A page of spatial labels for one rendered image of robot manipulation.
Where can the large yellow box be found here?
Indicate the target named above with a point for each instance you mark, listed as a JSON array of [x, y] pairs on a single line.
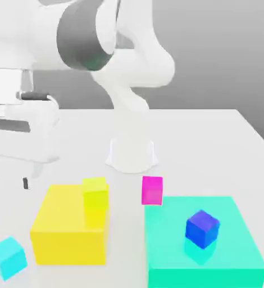
[[66, 243]]

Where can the small blue cube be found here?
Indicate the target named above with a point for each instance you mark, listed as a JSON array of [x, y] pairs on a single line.
[[201, 229]]

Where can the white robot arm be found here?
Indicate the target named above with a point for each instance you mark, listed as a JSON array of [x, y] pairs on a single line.
[[132, 90]]

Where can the large turquoise box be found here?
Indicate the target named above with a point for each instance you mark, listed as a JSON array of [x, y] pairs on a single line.
[[168, 247]]

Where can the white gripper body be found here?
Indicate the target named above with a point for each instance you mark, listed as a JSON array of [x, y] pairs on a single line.
[[39, 139]]

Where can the small lime yellow cube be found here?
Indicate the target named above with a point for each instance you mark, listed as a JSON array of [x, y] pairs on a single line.
[[95, 199]]

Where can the small magenta cube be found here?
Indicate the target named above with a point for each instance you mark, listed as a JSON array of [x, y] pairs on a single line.
[[152, 191]]

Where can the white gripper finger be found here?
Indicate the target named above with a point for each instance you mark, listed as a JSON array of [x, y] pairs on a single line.
[[37, 169]]

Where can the small cyan cube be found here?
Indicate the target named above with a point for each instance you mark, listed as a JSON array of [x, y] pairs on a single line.
[[8, 258]]

